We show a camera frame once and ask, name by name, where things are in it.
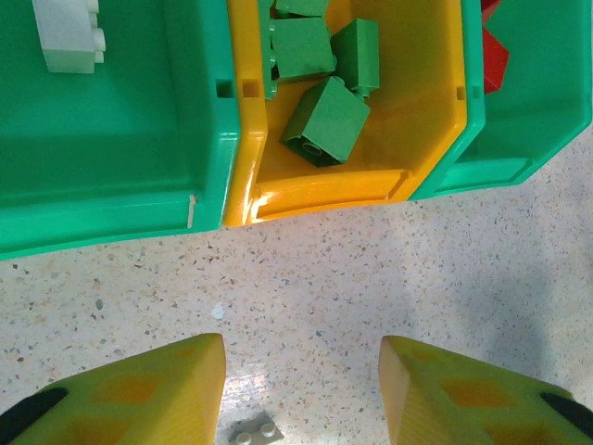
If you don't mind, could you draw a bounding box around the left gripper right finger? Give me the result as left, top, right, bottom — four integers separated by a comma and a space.
377, 334, 593, 445

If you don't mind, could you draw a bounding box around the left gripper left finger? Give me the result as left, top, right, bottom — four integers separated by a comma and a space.
0, 332, 228, 445

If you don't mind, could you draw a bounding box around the small white lego brick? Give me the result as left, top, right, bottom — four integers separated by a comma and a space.
31, 0, 107, 75
224, 411, 284, 445

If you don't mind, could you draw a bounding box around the small green lego brick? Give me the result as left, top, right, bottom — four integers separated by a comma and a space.
270, 16, 337, 85
272, 0, 331, 19
279, 76, 372, 168
331, 18, 382, 99

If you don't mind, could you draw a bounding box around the long red lego brick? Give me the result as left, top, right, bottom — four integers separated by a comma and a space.
481, 26, 511, 96

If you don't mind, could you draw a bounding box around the long green lego brick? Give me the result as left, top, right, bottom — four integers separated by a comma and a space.
258, 0, 280, 101

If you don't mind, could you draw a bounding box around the small red lego brick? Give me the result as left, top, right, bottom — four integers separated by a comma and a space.
480, 0, 505, 22

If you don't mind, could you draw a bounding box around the yellow plastic bin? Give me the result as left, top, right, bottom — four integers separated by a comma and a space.
223, 0, 468, 228

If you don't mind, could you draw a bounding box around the green plastic bin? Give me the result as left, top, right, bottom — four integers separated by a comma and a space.
407, 0, 593, 201
0, 0, 242, 261

